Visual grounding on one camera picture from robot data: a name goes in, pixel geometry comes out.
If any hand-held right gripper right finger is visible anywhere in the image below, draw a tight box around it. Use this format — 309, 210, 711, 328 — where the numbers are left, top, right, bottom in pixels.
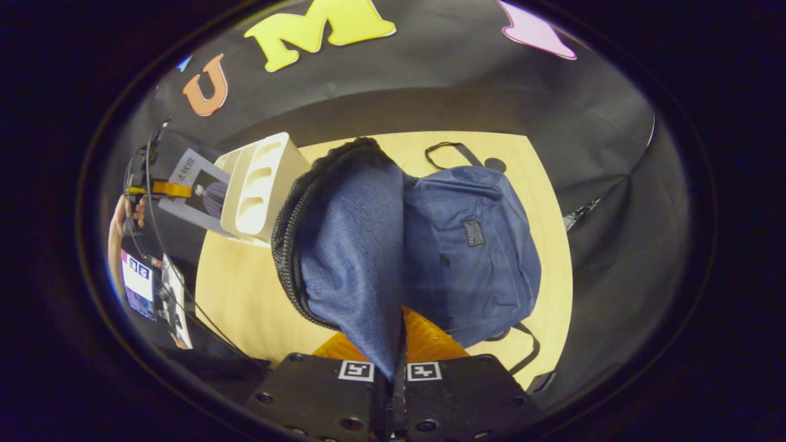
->
396, 307, 541, 442

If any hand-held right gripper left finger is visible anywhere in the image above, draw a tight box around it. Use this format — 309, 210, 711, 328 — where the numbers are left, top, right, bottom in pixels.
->
244, 331, 389, 442

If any white plastic bookshelf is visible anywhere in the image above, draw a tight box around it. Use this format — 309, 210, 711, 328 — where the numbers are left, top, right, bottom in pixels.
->
214, 132, 311, 245

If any blue schoolbag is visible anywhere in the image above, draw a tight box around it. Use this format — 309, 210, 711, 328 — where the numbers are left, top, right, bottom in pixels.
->
271, 137, 542, 378

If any white and blue printed board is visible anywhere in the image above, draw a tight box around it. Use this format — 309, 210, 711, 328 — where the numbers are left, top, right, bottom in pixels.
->
120, 249, 155, 321

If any white curved device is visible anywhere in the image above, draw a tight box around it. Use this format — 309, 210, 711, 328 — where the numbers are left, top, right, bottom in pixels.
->
161, 255, 193, 349

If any black backdrop cloth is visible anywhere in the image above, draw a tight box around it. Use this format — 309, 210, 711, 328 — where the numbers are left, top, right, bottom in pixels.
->
101, 0, 691, 406

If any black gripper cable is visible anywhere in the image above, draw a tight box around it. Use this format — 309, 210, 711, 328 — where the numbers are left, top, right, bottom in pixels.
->
142, 120, 252, 366

